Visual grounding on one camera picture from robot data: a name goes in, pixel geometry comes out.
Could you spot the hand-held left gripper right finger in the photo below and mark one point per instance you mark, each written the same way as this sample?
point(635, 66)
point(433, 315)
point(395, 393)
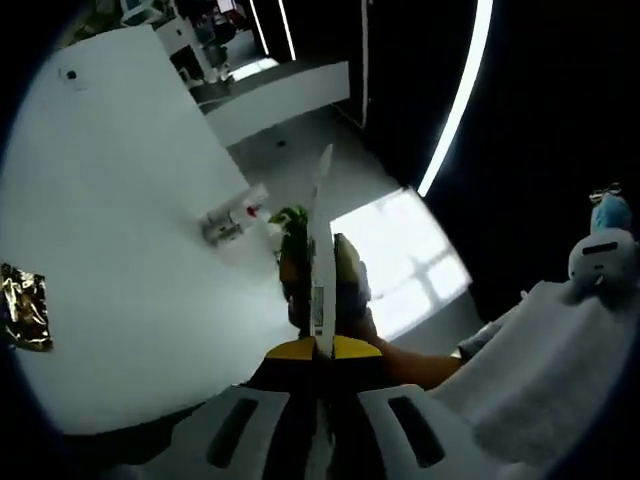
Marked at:
point(360, 380)

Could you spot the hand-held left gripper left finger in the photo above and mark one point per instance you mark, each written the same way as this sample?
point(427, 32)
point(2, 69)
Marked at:
point(287, 415)

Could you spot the white skincare tube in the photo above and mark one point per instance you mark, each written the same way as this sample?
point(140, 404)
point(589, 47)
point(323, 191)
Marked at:
point(322, 280)

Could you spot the red-collared white skincare bottle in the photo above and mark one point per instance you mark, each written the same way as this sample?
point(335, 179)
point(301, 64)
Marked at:
point(252, 211)

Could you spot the person's right hand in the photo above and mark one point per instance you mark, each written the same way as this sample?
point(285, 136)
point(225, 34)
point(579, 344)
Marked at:
point(410, 370)

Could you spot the potted green plant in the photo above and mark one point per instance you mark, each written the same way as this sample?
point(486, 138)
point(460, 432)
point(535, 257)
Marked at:
point(292, 220)

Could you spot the person's light shirt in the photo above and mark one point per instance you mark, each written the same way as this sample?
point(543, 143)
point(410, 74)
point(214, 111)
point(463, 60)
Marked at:
point(525, 375)

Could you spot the ceiling light strip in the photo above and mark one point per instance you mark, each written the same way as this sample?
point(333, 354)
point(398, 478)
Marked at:
point(460, 100)

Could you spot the white chest-worn device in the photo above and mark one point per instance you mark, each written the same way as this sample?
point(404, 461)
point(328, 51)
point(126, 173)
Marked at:
point(600, 260)

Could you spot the person's head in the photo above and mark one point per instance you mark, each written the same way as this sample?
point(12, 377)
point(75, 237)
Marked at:
point(610, 215)

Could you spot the gold foil packet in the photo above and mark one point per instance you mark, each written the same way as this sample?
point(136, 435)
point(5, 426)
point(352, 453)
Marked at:
point(27, 305)

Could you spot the small clear plastic bag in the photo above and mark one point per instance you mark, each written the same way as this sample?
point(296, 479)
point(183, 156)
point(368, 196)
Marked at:
point(71, 75)

